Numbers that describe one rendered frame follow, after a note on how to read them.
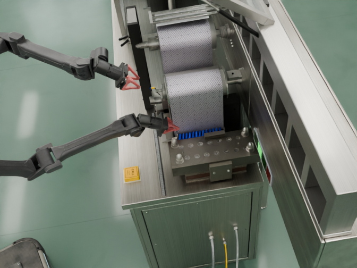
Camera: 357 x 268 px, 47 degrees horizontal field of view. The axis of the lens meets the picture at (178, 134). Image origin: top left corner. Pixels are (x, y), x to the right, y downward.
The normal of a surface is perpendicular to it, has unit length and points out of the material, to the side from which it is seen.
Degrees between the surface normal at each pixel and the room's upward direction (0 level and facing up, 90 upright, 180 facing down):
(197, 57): 92
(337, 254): 90
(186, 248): 90
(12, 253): 0
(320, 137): 0
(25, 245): 0
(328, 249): 90
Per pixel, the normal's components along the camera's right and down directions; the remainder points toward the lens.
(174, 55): 0.14, 0.75
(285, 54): -0.10, -0.66
